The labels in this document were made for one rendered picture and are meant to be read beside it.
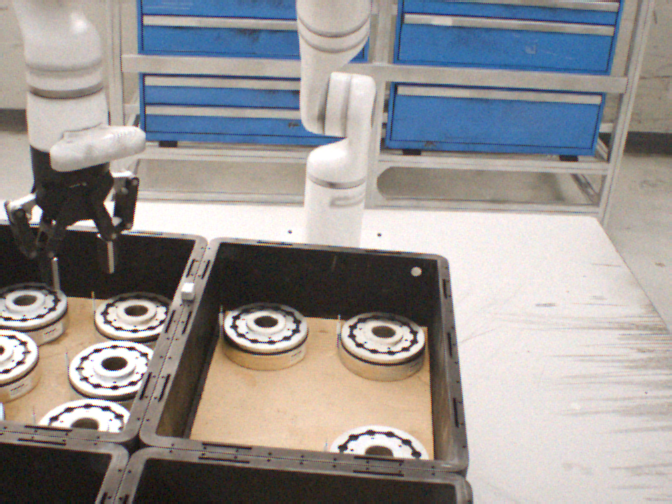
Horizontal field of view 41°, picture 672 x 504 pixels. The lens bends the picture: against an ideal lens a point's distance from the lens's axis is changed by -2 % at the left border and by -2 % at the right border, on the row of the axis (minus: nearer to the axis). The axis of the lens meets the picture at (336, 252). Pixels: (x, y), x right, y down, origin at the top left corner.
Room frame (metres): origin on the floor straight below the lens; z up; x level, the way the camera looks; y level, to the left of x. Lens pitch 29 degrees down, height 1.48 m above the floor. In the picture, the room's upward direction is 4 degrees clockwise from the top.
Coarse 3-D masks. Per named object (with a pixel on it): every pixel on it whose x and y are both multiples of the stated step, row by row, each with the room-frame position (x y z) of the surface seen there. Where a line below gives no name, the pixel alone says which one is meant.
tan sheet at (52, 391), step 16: (80, 304) 0.99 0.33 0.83; (96, 304) 0.99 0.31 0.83; (80, 320) 0.95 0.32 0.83; (64, 336) 0.92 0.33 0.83; (80, 336) 0.92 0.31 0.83; (48, 352) 0.88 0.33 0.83; (64, 352) 0.88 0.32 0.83; (80, 352) 0.89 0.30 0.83; (48, 368) 0.85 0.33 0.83; (64, 368) 0.85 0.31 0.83; (48, 384) 0.82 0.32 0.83; (64, 384) 0.82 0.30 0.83; (16, 400) 0.79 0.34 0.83; (32, 400) 0.79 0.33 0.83; (48, 400) 0.79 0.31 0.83; (64, 400) 0.79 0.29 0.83; (16, 416) 0.76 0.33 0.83
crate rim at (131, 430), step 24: (168, 240) 1.01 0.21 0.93; (192, 240) 1.00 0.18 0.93; (168, 312) 0.84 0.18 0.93; (168, 336) 0.79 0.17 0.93; (144, 384) 0.71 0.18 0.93; (144, 408) 0.67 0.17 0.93; (24, 432) 0.62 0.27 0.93; (48, 432) 0.63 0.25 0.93; (72, 432) 0.63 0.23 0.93; (96, 432) 0.63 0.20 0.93; (120, 432) 0.63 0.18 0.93
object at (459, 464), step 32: (352, 256) 1.00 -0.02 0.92; (384, 256) 1.00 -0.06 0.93; (416, 256) 1.00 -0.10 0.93; (448, 288) 0.93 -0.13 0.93; (192, 320) 0.82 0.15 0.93; (448, 320) 0.86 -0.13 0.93; (448, 352) 0.80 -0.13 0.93; (160, 384) 0.71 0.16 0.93; (448, 384) 0.74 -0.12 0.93; (160, 416) 0.66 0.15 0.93; (192, 448) 0.62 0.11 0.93; (224, 448) 0.62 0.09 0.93; (256, 448) 0.63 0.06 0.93; (288, 448) 0.63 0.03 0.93
